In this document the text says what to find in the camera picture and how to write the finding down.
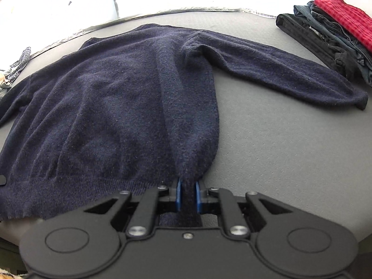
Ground blue checked cloth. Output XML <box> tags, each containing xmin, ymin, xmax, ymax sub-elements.
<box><xmin>5</xmin><ymin>46</ymin><xmax>32</xmax><ymax>83</ymax></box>

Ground navy knit sweater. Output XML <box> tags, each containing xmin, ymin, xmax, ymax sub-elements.
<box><xmin>0</xmin><ymin>24</ymin><xmax>369</xmax><ymax>228</ymax></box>

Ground folded blue jeans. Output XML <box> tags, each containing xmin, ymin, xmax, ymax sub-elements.
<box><xmin>293</xmin><ymin>0</ymin><xmax>372</xmax><ymax>87</ymax></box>

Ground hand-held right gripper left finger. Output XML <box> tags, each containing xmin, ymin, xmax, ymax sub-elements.
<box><xmin>83</xmin><ymin>179</ymin><xmax>183</xmax><ymax>238</ymax></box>

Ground folded black pants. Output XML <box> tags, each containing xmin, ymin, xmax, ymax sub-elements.
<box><xmin>276</xmin><ymin>13</ymin><xmax>367</xmax><ymax>81</ymax></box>

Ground red checked shirt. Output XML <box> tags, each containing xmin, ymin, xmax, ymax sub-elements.
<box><xmin>314</xmin><ymin>0</ymin><xmax>372</xmax><ymax>53</ymax></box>

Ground silver printed backdrop sheet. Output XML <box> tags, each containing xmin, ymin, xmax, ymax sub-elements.
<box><xmin>0</xmin><ymin>0</ymin><xmax>329</xmax><ymax>60</ymax></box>

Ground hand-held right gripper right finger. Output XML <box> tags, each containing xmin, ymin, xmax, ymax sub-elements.
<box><xmin>195</xmin><ymin>180</ymin><xmax>295</xmax><ymax>237</ymax></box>

